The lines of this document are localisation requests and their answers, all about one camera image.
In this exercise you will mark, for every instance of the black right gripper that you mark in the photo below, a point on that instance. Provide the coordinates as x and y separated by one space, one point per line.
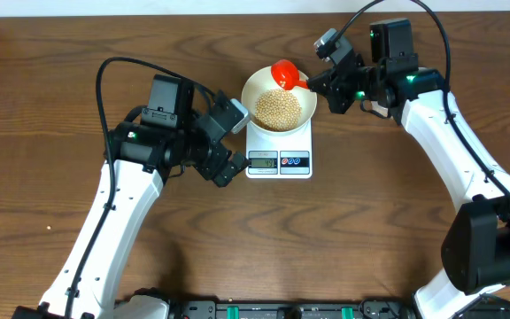
332 90

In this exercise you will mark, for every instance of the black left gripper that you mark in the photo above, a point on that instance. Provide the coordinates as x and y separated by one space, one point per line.
218 154

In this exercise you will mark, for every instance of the red measuring scoop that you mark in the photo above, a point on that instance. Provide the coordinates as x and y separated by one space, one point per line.
286 75

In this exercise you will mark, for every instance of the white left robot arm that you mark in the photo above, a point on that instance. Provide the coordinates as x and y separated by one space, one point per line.
166 133

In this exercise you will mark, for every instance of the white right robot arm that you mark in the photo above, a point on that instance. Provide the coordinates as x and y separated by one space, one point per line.
476 250

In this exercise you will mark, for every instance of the soybeans in bowl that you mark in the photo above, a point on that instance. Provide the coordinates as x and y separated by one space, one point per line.
277 110

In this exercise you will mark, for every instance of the cream ceramic bowl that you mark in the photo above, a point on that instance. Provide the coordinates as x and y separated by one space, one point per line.
262 81

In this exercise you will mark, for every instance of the white digital kitchen scale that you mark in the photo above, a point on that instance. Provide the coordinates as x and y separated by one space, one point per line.
279 155

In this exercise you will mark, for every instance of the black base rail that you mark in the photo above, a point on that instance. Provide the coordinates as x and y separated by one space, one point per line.
365 309

